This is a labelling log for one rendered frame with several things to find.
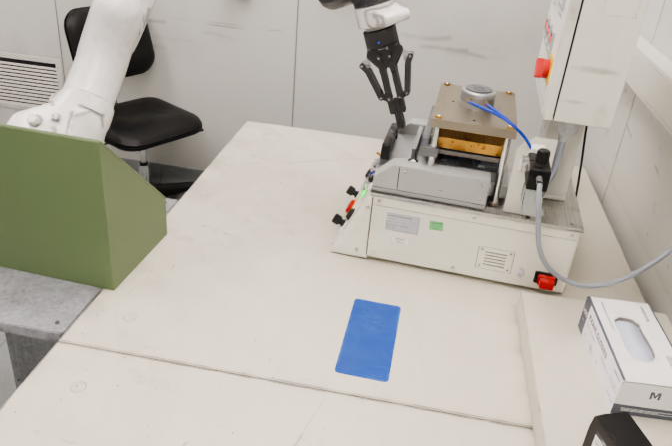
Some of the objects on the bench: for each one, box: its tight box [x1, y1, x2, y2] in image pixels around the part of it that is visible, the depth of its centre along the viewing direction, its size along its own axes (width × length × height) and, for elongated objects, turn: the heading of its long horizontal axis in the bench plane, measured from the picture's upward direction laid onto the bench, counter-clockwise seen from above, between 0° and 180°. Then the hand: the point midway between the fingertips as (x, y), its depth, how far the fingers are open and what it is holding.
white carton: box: [578, 296, 672, 421], centre depth 112 cm, size 12×23×7 cm, turn 165°
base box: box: [330, 191, 581, 294], centre depth 154 cm, size 54×38×17 cm
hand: (398, 112), depth 148 cm, fingers closed
